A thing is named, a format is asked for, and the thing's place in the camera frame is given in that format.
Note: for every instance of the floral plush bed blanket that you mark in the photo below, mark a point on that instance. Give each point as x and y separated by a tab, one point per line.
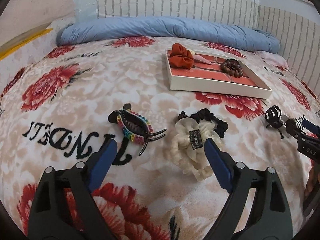
159	128

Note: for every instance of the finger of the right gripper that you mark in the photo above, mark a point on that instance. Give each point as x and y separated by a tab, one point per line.
314	129
293	126

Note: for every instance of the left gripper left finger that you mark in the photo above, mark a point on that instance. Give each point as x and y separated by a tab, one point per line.
50	217

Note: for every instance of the black scrunchie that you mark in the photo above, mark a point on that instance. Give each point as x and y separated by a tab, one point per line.
204	114

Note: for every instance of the black claw hair clip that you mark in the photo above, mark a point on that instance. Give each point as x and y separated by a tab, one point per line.
273	119

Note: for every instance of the right hand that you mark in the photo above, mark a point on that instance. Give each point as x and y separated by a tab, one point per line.
312	179

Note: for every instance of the yellow edged bed frame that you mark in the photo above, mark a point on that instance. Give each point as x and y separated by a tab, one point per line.
21	40

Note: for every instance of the blue folded quilt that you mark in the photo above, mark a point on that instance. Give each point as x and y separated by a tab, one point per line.
166	26

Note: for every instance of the rust orange scrunchie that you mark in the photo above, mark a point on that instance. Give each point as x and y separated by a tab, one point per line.
181	57

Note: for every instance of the white brick pattern headboard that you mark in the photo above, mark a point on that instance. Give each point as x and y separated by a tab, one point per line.
295	23

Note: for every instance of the cream fluffy scrunchie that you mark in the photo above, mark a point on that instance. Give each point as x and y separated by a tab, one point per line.
187	147

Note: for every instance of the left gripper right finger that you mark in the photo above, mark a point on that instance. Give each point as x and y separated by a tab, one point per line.
257	206

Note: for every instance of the white tray brick pattern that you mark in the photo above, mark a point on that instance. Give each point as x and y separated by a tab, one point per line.
209	78

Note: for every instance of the rainbow black claw clip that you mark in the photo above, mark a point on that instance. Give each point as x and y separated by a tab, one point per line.
135	127

